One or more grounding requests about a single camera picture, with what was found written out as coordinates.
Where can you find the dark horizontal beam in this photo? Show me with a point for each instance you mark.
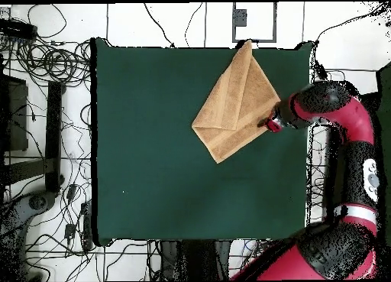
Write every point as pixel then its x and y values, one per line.
pixel 27 170

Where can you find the black upright bar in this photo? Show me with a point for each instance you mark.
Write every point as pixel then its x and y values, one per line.
pixel 54 135

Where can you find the black power adapter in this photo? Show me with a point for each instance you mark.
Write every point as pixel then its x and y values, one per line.
pixel 71 191
pixel 69 230

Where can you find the black power strip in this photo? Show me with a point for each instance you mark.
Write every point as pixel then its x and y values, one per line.
pixel 87 230
pixel 16 29

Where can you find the pedestal leg with caster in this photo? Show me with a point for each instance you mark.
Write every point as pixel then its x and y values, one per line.
pixel 36 201

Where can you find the tan terry towel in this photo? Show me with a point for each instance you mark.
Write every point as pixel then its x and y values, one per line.
pixel 238 110

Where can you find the dark green table cloth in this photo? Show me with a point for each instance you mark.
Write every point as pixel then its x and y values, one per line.
pixel 137 141

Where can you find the black box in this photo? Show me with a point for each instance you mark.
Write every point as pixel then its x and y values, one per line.
pixel 16 117
pixel 371 100

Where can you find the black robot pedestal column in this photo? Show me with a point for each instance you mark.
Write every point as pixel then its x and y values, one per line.
pixel 195 260

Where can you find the green cloth beside table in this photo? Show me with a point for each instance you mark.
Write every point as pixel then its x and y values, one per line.
pixel 385 141

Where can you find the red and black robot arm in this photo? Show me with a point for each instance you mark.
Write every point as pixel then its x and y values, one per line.
pixel 351 117

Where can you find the grey square floor frame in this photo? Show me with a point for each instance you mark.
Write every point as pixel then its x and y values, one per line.
pixel 265 40

